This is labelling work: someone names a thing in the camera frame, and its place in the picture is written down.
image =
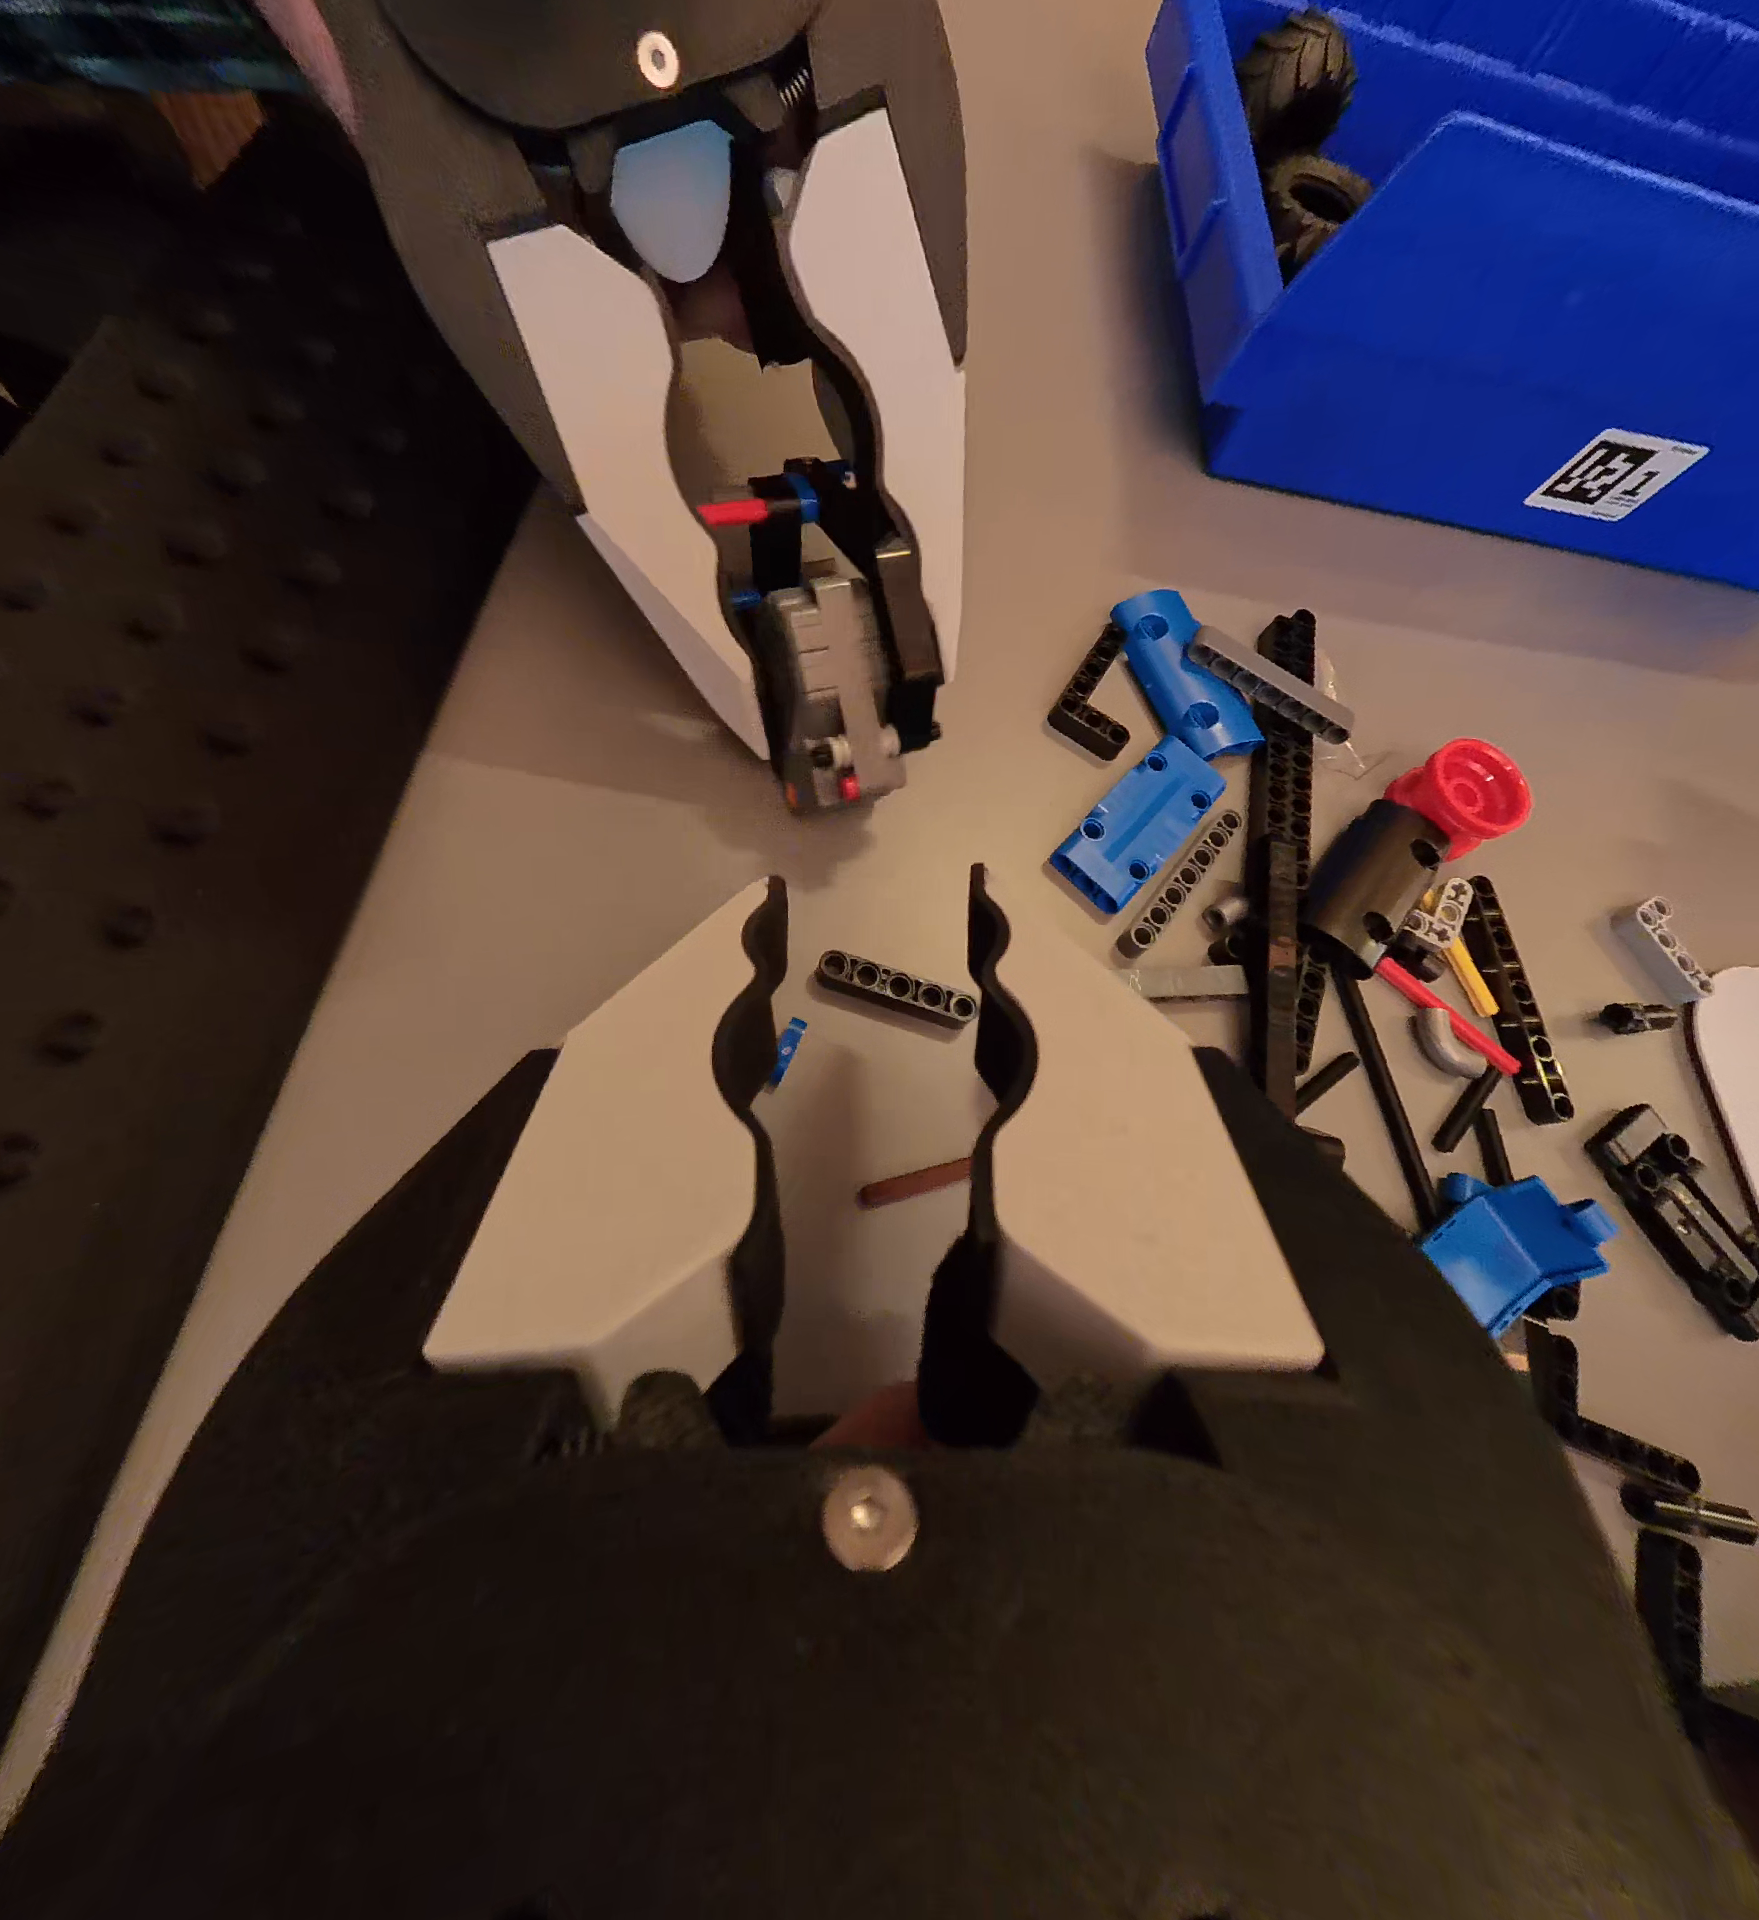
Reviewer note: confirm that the black toy block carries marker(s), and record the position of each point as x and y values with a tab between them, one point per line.
1366	886

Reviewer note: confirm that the grey toy beam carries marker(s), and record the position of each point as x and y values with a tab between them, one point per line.
1268	682

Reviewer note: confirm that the black toy frame piece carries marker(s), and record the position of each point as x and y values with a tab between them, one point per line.
1689	1222

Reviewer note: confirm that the grey toy motor assembly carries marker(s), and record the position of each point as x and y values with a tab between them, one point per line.
819	661

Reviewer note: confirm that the blue plastic bin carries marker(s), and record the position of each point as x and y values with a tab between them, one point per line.
1493	376

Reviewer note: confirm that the black L-shaped toy beam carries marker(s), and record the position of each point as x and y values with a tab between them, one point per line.
1082	704

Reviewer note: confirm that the pile of black toy beams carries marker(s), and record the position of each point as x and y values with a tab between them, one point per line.
1283	839

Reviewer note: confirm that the blue curved toy panel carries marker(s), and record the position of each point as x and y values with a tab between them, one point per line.
1179	668

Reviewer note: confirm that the red toy axle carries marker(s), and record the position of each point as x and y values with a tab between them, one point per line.
728	513
1448	1022

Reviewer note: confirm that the red toy wheel rim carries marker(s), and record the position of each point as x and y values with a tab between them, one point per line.
1470	796

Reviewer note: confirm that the yellow toy axle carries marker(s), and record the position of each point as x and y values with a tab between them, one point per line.
1467	978

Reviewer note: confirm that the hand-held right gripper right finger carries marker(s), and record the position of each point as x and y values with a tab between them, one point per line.
1147	1200

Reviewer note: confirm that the brown toy axle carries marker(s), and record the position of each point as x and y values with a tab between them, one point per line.
916	1183

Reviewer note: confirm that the grey desk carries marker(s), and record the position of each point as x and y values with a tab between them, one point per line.
1090	376

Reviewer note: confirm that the small blue toy pin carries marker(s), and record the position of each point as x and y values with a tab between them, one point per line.
785	1050

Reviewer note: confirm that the blue flat toy panel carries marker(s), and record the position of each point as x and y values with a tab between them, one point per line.
1133	825

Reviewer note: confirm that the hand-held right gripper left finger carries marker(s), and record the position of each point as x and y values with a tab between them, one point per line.
593	1200

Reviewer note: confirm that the short black toy beam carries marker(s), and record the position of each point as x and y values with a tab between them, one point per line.
897	986

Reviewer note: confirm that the silver toy pipe elbow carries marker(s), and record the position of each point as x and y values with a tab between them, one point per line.
1437	1039

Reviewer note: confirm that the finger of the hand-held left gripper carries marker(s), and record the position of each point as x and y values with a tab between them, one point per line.
893	302
593	389

